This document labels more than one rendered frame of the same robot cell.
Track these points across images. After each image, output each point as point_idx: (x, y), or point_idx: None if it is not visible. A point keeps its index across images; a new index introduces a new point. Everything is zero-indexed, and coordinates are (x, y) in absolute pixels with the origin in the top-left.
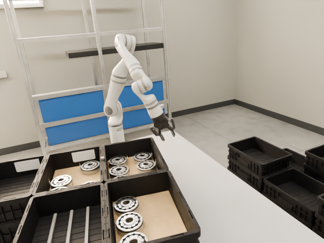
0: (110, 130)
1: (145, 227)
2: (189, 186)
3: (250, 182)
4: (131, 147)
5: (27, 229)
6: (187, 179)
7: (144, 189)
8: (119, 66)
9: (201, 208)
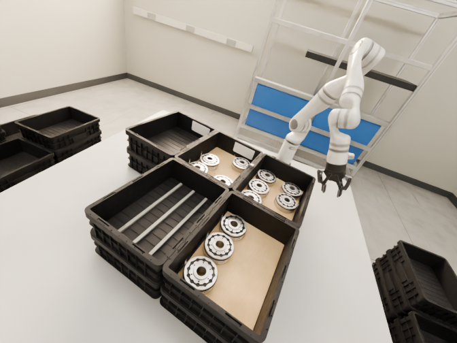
0: (283, 144)
1: (229, 263)
2: (314, 253)
3: (390, 296)
4: (288, 173)
5: (147, 182)
6: (319, 243)
7: (262, 224)
8: (337, 82)
9: (305, 287)
